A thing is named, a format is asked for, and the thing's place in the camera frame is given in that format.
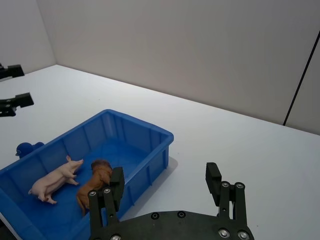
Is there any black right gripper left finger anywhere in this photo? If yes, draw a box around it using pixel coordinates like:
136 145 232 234
87 166 126 240

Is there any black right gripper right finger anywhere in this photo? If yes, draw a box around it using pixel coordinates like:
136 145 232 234
205 162 247 223

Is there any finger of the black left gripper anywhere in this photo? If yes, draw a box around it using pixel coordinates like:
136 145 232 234
0 92 35 119
0 63 25 83

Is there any brown toy lion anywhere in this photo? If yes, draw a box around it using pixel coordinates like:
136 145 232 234
75 159 113 217

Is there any blue plastic bin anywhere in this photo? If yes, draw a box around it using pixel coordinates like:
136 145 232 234
0 108 175 240

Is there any blue toy animal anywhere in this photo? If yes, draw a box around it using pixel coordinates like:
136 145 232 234
14 141 46 159

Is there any pink toy pig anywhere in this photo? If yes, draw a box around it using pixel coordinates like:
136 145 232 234
28 154 85 205

